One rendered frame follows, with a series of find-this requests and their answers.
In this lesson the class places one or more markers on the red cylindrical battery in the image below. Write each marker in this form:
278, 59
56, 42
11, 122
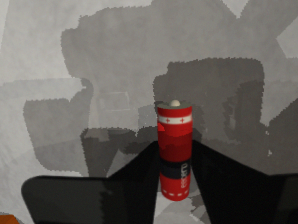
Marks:
175, 134

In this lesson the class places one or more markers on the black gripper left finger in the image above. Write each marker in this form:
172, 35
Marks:
126, 197

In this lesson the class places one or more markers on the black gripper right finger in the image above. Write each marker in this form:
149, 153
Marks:
234, 193

